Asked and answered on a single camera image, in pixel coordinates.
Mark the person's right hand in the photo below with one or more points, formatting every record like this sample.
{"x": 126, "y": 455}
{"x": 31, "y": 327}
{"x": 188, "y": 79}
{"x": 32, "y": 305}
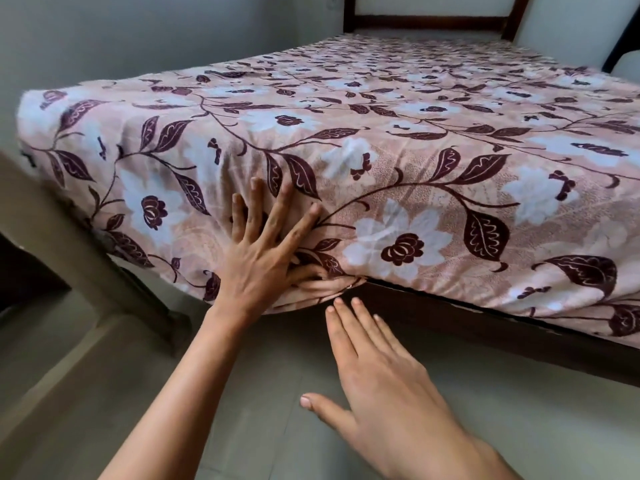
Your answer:
{"x": 400, "y": 409}

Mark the pink floral bed sheet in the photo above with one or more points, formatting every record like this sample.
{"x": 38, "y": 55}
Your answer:
{"x": 400, "y": 144}

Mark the person's right forearm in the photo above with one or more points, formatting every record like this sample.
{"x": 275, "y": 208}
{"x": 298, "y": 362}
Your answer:
{"x": 497, "y": 469}

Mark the person's left forearm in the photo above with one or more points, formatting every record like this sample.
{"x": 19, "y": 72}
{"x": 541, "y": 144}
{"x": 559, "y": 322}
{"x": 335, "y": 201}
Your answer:
{"x": 175, "y": 404}

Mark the black framed white daybed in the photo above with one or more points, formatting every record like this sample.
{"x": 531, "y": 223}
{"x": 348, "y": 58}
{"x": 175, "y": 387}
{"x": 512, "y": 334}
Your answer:
{"x": 620, "y": 44}

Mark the dark wooden bed frame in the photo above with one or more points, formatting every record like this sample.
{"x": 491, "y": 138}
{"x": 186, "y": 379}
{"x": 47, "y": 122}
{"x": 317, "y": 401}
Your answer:
{"x": 430, "y": 22}

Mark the person's left hand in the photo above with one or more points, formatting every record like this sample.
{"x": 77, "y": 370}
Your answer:
{"x": 255, "y": 274}

